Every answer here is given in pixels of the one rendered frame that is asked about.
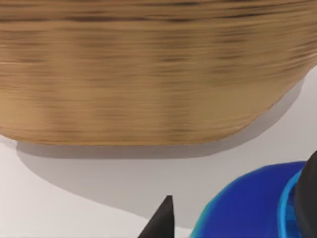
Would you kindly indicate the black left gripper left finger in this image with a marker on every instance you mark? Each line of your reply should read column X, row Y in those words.
column 163, row 220

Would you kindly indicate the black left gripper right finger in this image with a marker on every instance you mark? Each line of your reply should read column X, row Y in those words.
column 307, row 188

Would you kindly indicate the blue bottle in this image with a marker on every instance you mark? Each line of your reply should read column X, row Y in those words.
column 237, row 205

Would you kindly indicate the woven wicker basket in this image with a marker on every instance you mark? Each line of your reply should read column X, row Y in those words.
column 148, row 72

